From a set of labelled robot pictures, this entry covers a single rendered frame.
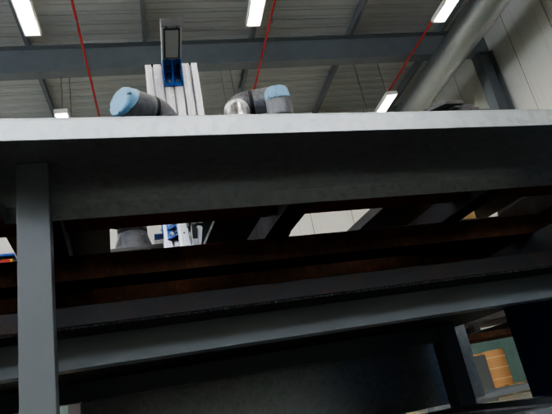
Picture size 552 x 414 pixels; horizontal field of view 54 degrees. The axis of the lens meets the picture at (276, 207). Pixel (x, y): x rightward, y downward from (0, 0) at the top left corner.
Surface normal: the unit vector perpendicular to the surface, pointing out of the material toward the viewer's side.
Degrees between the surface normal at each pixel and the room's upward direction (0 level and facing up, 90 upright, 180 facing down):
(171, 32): 180
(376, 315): 90
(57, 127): 90
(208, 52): 90
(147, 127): 90
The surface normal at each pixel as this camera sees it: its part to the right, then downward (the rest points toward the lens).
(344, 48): 0.17, -0.38
